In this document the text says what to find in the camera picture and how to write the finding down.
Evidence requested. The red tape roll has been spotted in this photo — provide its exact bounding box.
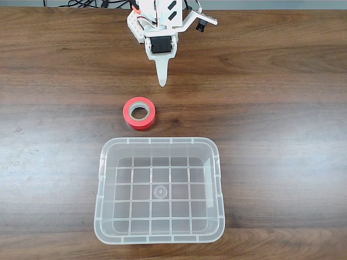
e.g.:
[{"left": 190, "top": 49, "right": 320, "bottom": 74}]
[{"left": 123, "top": 96, "right": 157, "bottom": 132}]

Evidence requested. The black cable tangle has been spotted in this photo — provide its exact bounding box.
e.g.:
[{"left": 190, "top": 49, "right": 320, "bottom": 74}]
[{"left": 67, "top": 0, "right": 95, "bottom": 9}]

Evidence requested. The red white black servo wire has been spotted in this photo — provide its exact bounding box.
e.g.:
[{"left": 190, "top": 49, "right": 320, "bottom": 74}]
[{"left": 136, "top": 15, "right": 158, "bottom": 30}]

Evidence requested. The clear plastic box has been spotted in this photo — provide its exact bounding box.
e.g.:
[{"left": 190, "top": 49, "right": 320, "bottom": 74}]
[{"left": 93, "top": 136, "right": 226, "bottom": 245}]

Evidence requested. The gripper camera on white bracket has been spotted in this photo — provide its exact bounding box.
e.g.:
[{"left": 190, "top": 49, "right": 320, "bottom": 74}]
[{"left": 176, "top": 9, "right": 219, "bottom": 34}]

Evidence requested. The black cable with plug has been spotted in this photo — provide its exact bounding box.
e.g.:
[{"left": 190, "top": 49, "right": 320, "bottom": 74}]
[{"left": 100, "top": 0, "right": 131, "bottom": 8}]

